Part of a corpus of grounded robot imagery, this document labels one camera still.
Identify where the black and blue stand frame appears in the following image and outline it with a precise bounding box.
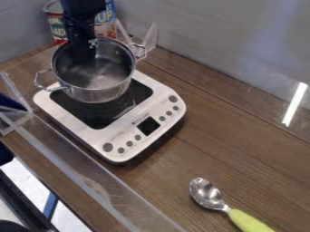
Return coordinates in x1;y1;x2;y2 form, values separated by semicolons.
0;170;59;232

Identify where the tomato sauce can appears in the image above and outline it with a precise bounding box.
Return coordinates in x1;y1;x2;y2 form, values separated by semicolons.
43;0;69;45

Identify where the white and black stove top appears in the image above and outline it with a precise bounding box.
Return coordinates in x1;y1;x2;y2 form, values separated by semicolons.
32;72;187;163

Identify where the silver steel pot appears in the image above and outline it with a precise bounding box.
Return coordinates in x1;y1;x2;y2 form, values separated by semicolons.
34;37;149;103

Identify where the spoon with green handle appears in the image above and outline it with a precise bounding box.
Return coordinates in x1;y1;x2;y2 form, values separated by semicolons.
189;178;277;232

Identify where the clear acrylic corner bracket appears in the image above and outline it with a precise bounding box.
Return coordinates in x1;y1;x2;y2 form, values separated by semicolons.
115;19;158;60

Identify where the clear acrylic front barrier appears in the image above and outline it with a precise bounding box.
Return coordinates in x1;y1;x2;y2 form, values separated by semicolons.
0;112;186;232

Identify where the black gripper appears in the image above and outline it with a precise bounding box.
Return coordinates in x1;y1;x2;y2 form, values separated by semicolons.
61;0;107;64

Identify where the alphabet soup can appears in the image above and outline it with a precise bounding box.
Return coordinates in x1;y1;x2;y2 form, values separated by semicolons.
95;0;118;38

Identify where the clear acrylic left bracket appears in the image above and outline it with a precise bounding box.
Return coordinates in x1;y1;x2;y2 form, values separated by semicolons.
0;71;35;136

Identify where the blue cloth object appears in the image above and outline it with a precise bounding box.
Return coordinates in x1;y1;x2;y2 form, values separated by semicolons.
0;92;27;167

